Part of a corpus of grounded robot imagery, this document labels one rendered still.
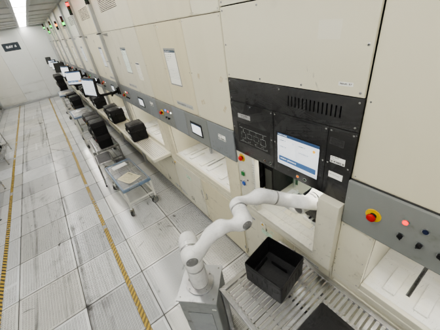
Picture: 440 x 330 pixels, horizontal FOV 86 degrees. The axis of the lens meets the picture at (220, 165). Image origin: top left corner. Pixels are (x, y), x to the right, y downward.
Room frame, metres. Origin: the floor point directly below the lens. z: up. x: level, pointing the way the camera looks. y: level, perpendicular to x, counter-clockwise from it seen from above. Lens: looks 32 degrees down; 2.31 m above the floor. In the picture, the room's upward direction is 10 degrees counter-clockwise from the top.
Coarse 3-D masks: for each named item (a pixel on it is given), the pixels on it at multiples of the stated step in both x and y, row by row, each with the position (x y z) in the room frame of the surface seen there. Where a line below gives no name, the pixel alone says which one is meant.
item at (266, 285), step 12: (264, 240) 1.10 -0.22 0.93; (264, 252) 1.09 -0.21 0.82; (276, 252) 1.07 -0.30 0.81; (288, 252) 1.00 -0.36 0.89; (252, 264) 0.99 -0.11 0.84; (264, 264) 1.02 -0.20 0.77; (276, 264) 0.99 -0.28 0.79; (288, 264) 0.99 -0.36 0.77; (300, 264) 0.89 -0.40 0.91; (252, 276) 0.90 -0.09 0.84; (264, 276) 0.83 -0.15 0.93; (276, 276) 0.92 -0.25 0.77; (288, 276) 0.90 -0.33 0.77; (264, 288) 0.83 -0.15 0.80; (276, 288) 0.76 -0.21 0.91; (288, 288) 0.80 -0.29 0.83; (276, 300) 0.77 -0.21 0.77
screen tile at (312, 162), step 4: (300, 148) 1.11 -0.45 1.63; (304, 148) 1.09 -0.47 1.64; (308, 148) 1.07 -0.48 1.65; (304, 152) 1.08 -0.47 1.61; (308, 152) 1.06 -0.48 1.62; (316, 152) 1.02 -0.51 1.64; (300, 156) 1.11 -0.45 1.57; (312, 156) 1.04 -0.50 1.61; (316, 156) 1.02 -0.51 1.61; (300, 160) 1.11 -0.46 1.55; (304, 160) 1.08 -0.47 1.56; (308, 160) 1.06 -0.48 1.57; (312, 160) 1.04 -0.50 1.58; (308, 164) 1.06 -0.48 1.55; (312, 164) 1.04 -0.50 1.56
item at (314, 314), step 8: (320, 304) 0.66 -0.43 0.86; (312, 312) 0.62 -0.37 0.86; (320, 312) 0.62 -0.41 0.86; (328, 312) 0.61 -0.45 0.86; (312, 320) 0.59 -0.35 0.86; (320, 320) 0.58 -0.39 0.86; (328, 320) 0.57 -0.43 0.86; (336, 320) 0.57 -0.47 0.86; (304, 328) 0.56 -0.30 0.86; (312, 328) 0.55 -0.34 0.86; (320, 328) 0.54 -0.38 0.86; (328, 328) 0.54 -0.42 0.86; (336, 328) 0.53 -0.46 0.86; (344, 328) 0.53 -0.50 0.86; (352, 328) 0.52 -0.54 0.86
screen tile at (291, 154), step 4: (280, 140) 1.23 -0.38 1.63; (284, 140) 1.21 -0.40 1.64; (288, 140) 1.18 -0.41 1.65; (284, 144) 1.21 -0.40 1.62; (288, 144) 1.18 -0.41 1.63; (280, 148) 1.23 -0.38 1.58; (292, 148) 1.16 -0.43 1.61; (280, 152) 1.23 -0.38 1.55; (284, 152) 1.20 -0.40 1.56; (288, 152) 1.18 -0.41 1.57; (292, 152) 1.16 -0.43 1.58; (292, 156) 1.15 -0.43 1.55
